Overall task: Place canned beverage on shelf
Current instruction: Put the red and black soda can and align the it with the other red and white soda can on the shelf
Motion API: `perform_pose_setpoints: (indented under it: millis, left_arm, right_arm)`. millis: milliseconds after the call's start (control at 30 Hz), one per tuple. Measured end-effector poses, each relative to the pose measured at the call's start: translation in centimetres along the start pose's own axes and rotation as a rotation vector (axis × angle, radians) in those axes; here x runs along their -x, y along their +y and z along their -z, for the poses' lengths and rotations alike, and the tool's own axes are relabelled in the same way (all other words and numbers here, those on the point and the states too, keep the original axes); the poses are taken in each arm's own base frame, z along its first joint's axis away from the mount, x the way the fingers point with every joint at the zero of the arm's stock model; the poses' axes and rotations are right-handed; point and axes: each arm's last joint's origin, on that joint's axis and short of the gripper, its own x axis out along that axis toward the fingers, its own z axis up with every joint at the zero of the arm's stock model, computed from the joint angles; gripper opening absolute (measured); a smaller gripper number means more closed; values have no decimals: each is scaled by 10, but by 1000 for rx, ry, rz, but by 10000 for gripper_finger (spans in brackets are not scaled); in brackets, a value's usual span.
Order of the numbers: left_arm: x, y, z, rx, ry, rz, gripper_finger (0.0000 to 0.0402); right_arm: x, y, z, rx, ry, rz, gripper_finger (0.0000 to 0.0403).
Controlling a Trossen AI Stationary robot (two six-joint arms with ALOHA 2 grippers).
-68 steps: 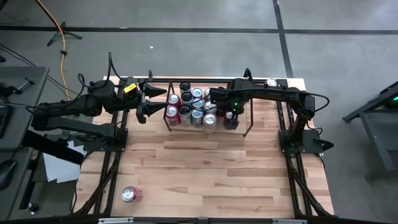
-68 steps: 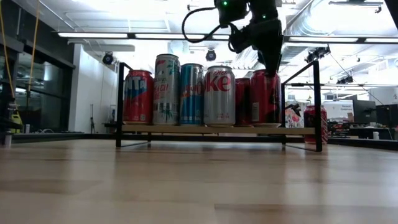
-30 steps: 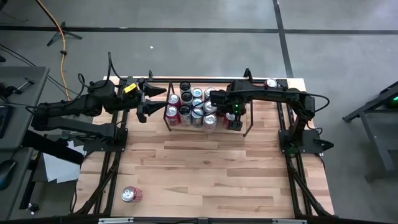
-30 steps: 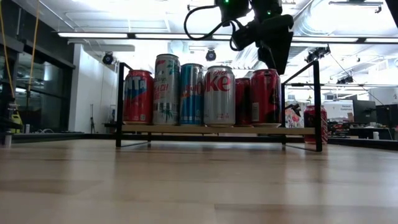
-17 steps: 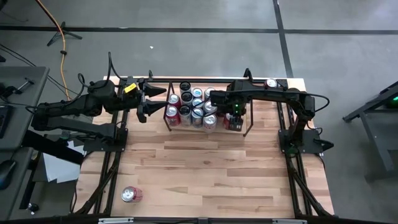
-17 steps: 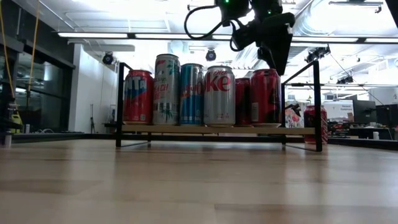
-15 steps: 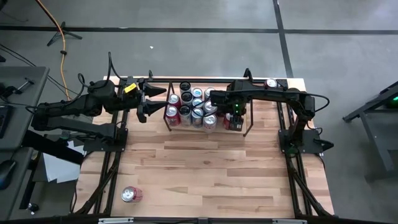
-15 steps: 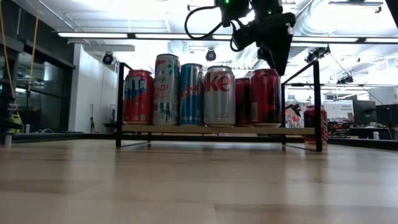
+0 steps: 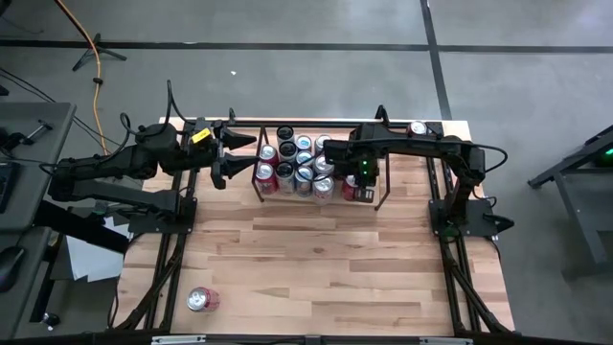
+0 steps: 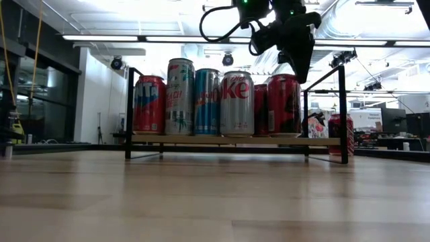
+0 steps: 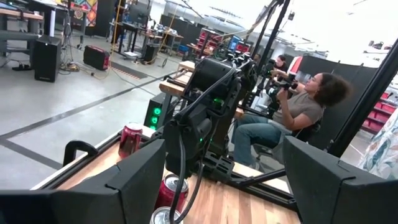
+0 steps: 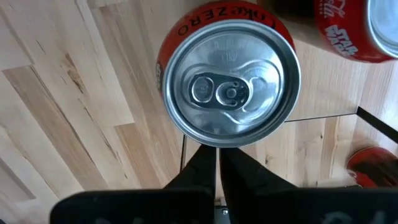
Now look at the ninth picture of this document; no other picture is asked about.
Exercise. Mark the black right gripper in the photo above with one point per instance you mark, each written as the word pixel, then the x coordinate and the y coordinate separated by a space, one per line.
pixel 366 163

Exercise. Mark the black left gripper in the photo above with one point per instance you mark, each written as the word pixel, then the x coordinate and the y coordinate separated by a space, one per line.
pixel 201 155

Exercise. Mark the blue silver Red Bull can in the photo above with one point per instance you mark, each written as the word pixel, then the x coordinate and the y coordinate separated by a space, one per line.
pixel 303 142
pixel 304 157
pixel 303 175

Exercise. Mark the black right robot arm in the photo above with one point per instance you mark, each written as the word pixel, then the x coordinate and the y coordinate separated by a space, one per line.
pixel 431 144

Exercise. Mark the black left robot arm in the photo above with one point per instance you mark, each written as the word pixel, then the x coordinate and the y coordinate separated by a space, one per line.
pixel 105 165

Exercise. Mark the black table clamp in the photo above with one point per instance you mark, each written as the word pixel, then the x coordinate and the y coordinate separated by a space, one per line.
pixel 232 115
pixel 381 112

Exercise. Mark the yellow paper tag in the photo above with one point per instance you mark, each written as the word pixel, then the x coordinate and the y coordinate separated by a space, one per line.
pixel 201 135

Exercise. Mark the black desk support beam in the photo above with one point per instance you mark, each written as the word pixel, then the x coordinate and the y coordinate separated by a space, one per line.
pixel 81 225

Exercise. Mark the black tripod stand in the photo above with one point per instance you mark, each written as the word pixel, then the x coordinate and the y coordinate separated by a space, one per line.
pixel 96 50

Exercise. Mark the white paper sheets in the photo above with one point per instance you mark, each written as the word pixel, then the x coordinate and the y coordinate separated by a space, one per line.
pixel 91 259

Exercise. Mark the dark grey desk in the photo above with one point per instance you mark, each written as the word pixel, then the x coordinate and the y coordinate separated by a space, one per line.
pixel 43 158

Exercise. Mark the silver aluminium profile piece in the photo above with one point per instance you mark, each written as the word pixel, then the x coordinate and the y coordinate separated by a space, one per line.
pixel 445 341
pixel 178 339

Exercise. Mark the black metal tool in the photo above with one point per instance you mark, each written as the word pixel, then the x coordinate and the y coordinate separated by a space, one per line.
pixel 36 130

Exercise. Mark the dark grey side table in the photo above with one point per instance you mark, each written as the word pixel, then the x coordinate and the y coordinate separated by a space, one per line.
pixel 584 206

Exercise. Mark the black keyboard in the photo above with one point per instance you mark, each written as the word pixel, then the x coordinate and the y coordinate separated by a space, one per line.
pixel 7 184

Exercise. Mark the black caster wheel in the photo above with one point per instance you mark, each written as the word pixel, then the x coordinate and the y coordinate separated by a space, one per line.
pixel 49 319

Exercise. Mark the black computer mouse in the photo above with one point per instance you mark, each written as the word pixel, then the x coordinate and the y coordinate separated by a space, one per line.
pixel 9 266

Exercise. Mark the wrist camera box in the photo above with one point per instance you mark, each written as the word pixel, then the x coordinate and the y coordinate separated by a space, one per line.
pixel 337 153

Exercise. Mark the wooden shelf with black frame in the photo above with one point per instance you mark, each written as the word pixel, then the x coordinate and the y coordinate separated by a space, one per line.
pixel 282 200

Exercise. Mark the black station frame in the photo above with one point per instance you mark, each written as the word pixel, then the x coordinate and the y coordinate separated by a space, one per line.
pixel 311 124

